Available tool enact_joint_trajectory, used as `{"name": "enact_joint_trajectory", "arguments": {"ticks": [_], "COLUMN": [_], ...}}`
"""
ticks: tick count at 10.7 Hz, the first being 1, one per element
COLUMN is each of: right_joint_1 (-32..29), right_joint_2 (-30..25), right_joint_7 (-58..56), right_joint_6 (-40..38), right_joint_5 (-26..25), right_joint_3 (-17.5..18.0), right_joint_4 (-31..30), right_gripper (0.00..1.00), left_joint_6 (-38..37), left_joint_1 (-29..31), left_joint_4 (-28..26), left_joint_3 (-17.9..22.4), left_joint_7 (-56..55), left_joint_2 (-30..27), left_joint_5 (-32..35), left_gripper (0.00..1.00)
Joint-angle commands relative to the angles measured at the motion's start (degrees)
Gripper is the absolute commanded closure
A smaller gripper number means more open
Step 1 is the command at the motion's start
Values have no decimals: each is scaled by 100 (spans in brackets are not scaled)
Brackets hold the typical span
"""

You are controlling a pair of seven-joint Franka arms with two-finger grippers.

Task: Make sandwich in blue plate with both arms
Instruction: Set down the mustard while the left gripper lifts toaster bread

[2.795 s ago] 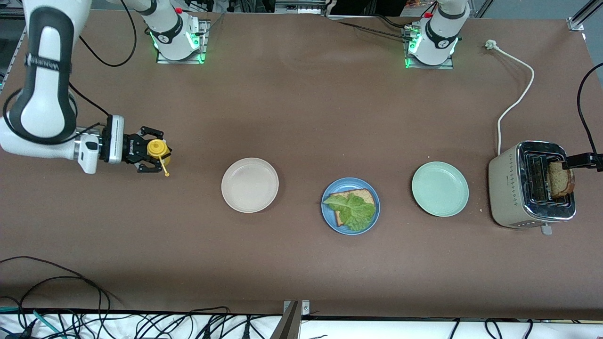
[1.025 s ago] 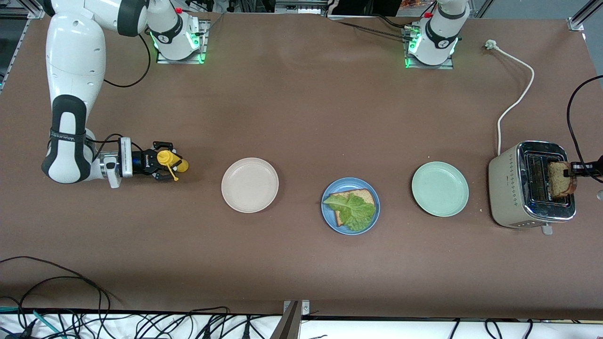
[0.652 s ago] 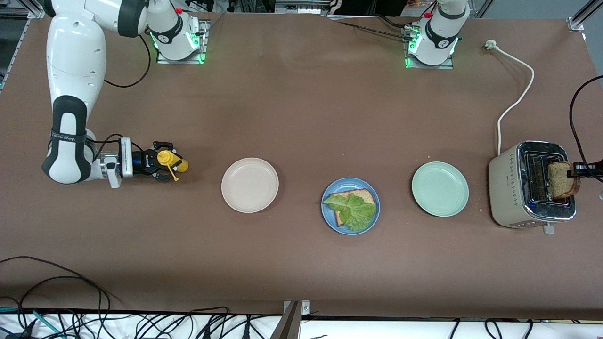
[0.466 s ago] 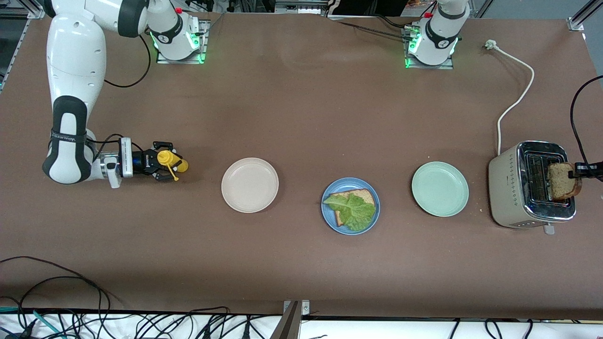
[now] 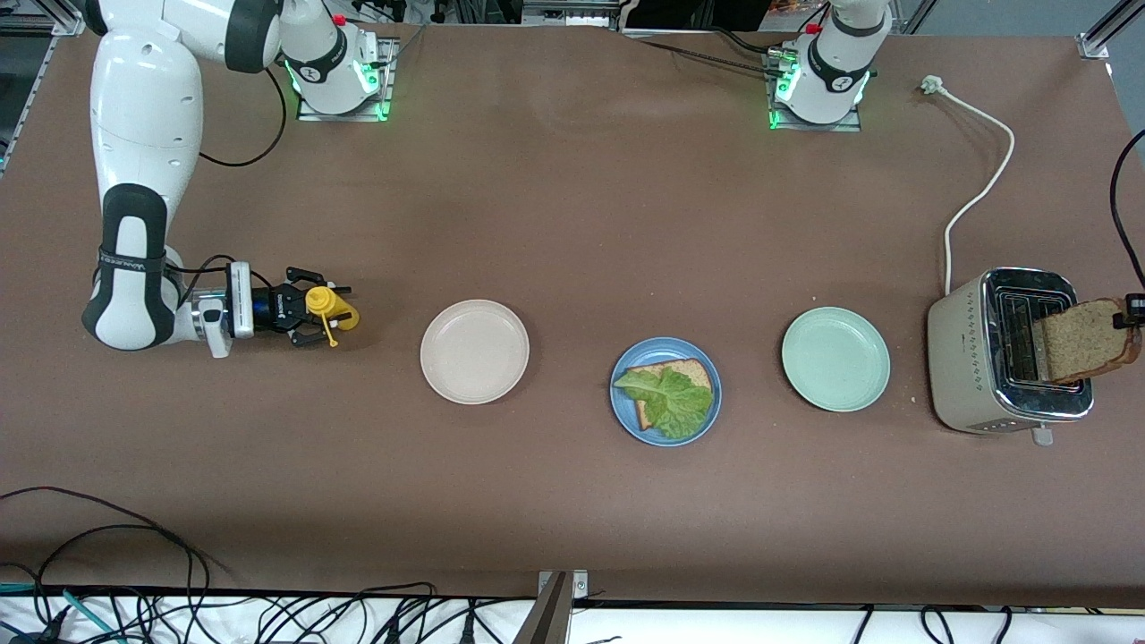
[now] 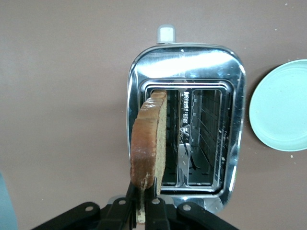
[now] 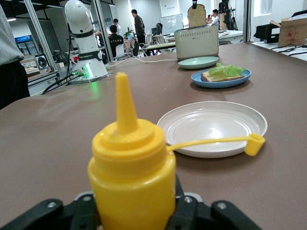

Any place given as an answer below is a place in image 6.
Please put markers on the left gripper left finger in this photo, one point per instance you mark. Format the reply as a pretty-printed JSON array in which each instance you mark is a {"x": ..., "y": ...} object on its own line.
[{"x": 120, "y": 213}]

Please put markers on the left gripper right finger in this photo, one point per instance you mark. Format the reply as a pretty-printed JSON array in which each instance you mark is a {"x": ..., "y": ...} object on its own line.
[{"x": 156, "y": 213}]

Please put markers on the brown bread slice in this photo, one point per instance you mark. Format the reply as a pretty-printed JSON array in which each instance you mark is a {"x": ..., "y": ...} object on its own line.
[{"x": 146, "y": 143}]

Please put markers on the light green round plate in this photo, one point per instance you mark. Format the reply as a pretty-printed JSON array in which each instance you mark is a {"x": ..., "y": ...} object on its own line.
[{"x": 280, "y": 107}]

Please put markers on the beige chrome toaster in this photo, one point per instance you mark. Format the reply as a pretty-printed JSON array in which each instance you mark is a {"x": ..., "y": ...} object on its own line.
[{"x": 192, "y": 64}]

